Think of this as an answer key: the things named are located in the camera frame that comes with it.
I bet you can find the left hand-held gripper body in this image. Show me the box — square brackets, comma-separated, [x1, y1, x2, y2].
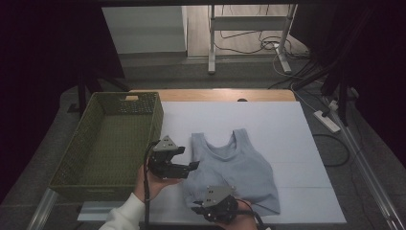
[147, 135, 192, 180]

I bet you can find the light blue tank top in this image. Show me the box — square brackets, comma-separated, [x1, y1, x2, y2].
[182, 127, 282, 218]

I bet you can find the white foam board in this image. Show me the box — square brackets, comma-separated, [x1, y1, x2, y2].
[77, 101, 348, 224]

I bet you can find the wooden table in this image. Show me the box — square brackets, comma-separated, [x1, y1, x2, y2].
[128, 88, 297, 103]

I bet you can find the white power strip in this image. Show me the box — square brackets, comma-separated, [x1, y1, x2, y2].
[313, 109, 342, 134]

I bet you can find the tangle of floor cables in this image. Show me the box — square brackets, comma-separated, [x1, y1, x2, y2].
[214, 30, 312, 61]

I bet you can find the black floor cable loop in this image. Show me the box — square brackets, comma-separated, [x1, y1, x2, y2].
[312, 133, 351, 168]

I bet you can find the white partition panel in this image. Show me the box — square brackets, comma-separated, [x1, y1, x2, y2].
[101, 6, 188, 55]

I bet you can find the white metal desk frame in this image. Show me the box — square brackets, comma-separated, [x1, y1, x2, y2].
[207, 3, 298, 75]

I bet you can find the black stand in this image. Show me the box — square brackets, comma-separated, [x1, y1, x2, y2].
[291, 60, 352, 127]
[66, 68, 132, 118]

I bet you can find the aluminium rail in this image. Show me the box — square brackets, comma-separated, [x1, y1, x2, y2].
[322, 95, 406, 230]
[27, 188, 58, 230]

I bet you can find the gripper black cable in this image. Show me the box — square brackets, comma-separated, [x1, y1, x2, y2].
[236, 198, 272, 230]
[143, 140, 161, 230]

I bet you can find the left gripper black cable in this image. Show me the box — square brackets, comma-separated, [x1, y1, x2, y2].
[143, 140, 161, 230]

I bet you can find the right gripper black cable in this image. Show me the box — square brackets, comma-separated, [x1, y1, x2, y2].
[236, 198, 272, 230]

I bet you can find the green woven basket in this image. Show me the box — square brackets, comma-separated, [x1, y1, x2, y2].
[48, 91, 165, 203]

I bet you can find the person's left hand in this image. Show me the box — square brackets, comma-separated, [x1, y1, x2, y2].
[133, 164, 183, 204]

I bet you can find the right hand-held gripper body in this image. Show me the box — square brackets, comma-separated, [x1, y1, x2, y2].
[201, 185, 239, 224]

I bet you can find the person's right hand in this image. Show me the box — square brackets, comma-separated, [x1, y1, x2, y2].
[216, 199, 259, 230]

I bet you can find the black curtain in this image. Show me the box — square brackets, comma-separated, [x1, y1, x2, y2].
[0, 0, 126, 205]
[288, 0, 406, 171]

